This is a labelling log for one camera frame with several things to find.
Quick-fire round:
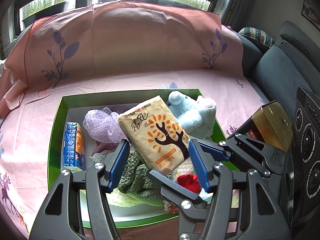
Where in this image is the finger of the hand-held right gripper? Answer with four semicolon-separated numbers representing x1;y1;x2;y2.
146;169;214;240
194;133;288;179

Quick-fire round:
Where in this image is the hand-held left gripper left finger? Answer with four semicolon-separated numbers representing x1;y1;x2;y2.
29;140;130;240

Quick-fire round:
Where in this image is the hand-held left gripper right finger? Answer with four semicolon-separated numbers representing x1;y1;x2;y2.
188;139;292;240

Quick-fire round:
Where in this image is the yellow tissue pack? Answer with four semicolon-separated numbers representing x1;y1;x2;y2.
117;95;191;177

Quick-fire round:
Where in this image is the light blue plush toy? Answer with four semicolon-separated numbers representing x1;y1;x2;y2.
167;90;217;140

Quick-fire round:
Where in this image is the green cardboard box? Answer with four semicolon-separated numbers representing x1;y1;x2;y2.
47;88;228;228

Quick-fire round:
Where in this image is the red knit item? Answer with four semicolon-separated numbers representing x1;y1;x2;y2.
177;173;202;195

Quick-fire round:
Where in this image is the white red-print towel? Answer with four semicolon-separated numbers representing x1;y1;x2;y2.
164;200;182;215

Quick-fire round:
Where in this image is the green knit cloth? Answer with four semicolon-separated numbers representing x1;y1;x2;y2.
117;150;170;207

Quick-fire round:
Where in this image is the grey fluffy cloth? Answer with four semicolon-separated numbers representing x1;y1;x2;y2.
89;152;113;165

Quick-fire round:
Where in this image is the pink fluffy cloth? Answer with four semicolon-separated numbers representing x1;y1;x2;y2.
90;140;120;157

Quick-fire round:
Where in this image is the dark green gold tea tin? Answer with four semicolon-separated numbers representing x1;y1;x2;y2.
226;100;293;153

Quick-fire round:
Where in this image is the purple mesh cloth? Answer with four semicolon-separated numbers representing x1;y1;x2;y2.
82;106;128;144

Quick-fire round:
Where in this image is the blue orange tissue pack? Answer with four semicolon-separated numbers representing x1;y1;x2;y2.
63;122;87;172

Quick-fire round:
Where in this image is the grey sofa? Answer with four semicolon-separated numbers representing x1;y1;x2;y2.
236;21;320;105

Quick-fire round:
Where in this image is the pink deer-print bedsheet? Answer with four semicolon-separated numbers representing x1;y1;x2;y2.
0;69;273;240

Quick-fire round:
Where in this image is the striped patterned cushion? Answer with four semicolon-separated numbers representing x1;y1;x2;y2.
239;27;275;48

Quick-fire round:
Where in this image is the pink leaf-print cloth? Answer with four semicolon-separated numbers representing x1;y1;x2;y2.
0;1;244;115

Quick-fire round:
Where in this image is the grey curtain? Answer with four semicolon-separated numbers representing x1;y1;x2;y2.
220;0;253;28

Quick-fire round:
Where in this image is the long black grass planter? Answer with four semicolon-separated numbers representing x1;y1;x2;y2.
22;0;69;28
160;0;210;12

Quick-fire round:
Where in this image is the framed wall picture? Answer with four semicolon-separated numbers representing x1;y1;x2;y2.
301;0;320;24

